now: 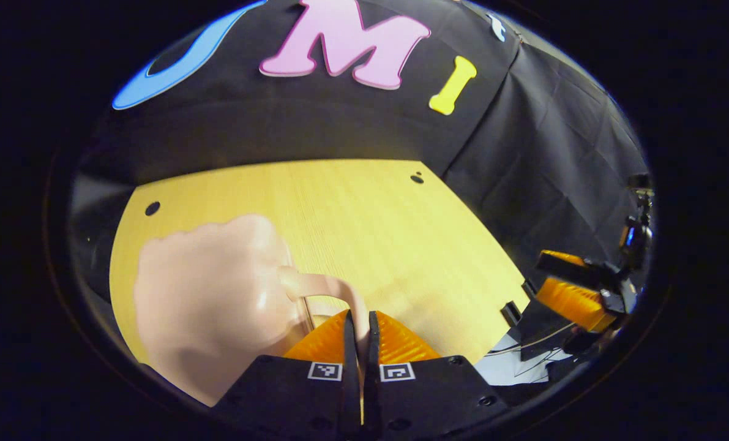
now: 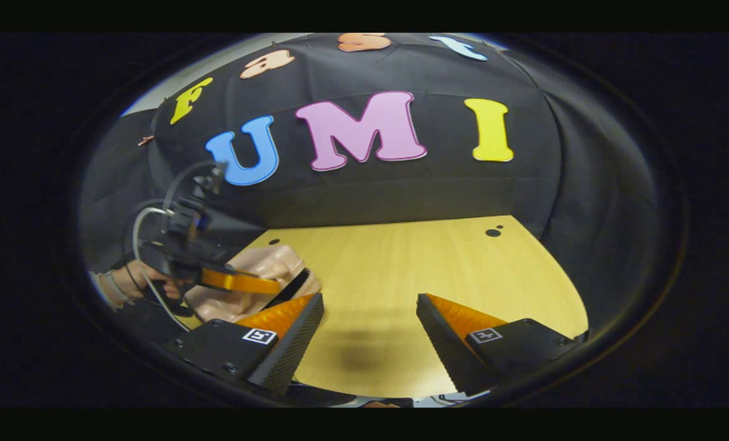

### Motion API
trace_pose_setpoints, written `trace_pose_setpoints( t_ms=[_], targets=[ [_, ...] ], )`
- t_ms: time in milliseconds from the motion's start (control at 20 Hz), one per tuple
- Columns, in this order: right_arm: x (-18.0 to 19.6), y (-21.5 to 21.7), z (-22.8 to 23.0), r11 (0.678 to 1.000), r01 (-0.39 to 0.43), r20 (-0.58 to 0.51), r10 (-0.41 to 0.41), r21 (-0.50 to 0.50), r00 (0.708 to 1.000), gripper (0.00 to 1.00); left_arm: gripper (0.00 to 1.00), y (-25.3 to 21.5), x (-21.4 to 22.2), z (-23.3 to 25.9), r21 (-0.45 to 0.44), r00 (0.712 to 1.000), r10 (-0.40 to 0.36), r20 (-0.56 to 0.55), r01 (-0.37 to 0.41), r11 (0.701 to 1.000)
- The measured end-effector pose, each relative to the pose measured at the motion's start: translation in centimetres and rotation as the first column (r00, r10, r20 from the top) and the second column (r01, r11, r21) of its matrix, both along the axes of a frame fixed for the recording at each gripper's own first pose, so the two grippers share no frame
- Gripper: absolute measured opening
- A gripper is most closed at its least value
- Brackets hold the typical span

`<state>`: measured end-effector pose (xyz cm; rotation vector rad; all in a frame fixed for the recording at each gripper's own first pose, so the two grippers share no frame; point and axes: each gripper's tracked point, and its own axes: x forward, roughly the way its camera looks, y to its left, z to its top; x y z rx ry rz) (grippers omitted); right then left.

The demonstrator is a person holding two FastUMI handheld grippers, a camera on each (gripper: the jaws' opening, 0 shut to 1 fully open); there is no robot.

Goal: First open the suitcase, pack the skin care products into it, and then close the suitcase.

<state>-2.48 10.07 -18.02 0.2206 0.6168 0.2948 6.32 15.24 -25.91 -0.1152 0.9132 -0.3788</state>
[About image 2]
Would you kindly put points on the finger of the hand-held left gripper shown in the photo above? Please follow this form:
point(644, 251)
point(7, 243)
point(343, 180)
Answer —
point(294, 288)
point(242, 282)

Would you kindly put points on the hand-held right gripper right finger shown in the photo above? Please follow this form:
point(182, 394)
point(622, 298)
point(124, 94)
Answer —
point(444, 343)

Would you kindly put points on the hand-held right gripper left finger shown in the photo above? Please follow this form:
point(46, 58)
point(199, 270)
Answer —
point(294, 343)

